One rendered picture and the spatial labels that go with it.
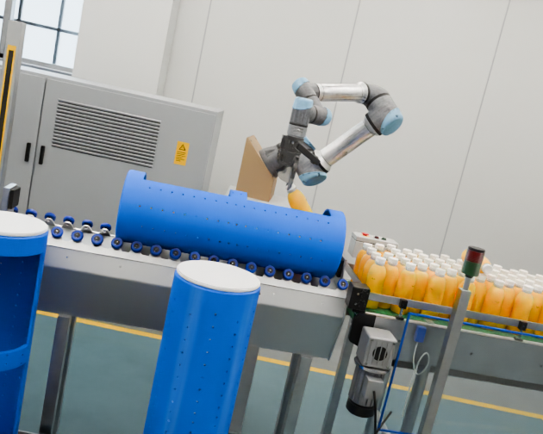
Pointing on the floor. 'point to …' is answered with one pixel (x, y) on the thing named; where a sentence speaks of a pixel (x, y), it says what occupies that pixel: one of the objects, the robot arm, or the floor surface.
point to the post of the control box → (338, 383)
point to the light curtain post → (4, 112)
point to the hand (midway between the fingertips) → (289, 186)
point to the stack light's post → (444, 361)
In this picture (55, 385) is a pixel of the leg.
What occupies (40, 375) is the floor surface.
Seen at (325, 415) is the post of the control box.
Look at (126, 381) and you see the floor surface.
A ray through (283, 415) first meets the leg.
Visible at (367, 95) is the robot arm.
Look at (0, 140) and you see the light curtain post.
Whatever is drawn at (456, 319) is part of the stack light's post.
